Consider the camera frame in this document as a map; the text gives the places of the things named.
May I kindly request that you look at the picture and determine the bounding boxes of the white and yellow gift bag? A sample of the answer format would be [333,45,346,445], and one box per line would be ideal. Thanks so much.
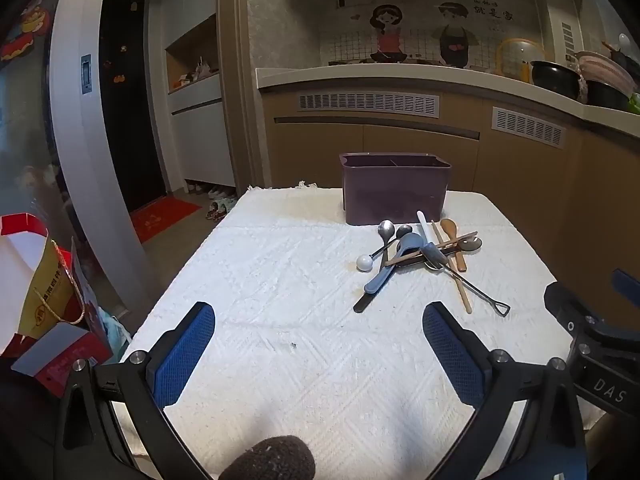
[0,212,87,356]

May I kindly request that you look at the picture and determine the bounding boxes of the white plastic spoon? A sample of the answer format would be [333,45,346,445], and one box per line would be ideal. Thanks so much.
[416,210,436,251]

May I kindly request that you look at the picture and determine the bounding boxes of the red cardboard box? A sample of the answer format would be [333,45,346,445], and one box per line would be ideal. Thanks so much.
[10,321,115,398]

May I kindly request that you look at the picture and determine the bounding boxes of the white kitchen counter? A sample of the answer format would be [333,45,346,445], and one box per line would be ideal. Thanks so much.
[255,64,640,137]

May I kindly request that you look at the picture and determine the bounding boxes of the black pot under basket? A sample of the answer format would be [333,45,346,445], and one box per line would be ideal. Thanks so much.
[586,80,632,112]

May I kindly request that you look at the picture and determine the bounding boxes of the red window decoration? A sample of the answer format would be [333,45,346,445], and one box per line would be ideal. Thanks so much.
[0,0,48,63]

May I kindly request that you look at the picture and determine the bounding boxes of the red doormat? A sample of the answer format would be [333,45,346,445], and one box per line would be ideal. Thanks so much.
[130,198,202,244]

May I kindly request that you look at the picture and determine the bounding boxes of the white shoe cabinet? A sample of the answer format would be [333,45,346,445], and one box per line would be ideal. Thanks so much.
[164,12,237,192]

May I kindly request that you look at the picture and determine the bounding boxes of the pink plastic basket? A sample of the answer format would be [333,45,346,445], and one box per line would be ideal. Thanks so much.
[574,51,638,92]

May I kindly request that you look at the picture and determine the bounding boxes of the blue plastic spoon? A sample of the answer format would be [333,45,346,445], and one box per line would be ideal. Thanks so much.
[363,232,426,296]

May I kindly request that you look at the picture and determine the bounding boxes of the brown kitchen cabinets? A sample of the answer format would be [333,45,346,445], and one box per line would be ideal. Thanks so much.
[260,82,640,321]

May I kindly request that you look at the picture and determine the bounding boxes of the wooden spoon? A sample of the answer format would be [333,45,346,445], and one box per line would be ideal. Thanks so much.
[440,218,468,273]

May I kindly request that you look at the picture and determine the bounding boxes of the shovel-shaped metal spoon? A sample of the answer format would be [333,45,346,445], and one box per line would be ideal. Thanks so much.
[421,242,512,318]

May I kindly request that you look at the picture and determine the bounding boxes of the long white vent grille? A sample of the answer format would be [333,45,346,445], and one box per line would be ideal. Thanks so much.
[299,92,441,114]

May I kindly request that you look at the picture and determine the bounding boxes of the black-handled metal spoon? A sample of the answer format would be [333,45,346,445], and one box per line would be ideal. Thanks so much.
[353,236,483,314]

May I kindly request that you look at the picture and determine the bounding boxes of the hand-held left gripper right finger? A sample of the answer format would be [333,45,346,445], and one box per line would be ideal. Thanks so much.
[422,301,588,480]

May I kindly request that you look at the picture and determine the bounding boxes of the short white vent grille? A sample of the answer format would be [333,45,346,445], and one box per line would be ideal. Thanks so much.
[491,106,567,149]

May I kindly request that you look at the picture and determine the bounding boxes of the yellow-rimmed glass lid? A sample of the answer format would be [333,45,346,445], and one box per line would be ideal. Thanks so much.
[496,37,546,81]

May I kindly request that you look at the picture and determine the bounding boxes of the teal cloth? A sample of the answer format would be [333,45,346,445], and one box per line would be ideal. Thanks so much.
[95,307,132,363]

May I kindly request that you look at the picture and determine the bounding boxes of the black cooking pot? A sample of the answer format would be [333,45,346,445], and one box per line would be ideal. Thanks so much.
[530,60,582,101]

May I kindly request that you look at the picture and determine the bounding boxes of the person's left hand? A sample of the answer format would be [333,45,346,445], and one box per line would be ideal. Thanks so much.
[231,435,317,480]

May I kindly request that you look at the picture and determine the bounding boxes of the cartoon wall sticker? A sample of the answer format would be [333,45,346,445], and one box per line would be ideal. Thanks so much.
[319,0,547,69]

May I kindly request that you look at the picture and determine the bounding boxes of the metal spoon with white ball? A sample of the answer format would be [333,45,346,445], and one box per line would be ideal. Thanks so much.
[356,220,396,272]

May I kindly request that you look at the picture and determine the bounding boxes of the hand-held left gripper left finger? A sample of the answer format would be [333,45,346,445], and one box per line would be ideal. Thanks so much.
[55,301,218,480]

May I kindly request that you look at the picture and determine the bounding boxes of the patterned slippers pair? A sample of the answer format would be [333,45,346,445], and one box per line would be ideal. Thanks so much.
[206,198,239,222]

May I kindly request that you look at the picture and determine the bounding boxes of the black entrance door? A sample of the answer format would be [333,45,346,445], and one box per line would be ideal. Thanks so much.
[99,0,169,213]

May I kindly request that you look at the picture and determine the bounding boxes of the purple plastic utensil holder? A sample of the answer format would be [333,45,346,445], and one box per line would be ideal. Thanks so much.
[339,152,452,226]

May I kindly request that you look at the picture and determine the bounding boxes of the white textured tablecloth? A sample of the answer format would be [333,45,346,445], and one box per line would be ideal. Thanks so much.
[112,182,608,480]

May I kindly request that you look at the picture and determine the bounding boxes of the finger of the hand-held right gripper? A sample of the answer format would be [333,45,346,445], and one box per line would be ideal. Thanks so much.
[611,268,640,308]
[544,282,605,337]

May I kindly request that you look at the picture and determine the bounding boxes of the row of shoes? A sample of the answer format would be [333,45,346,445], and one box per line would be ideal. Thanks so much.
[186,181,236,199]

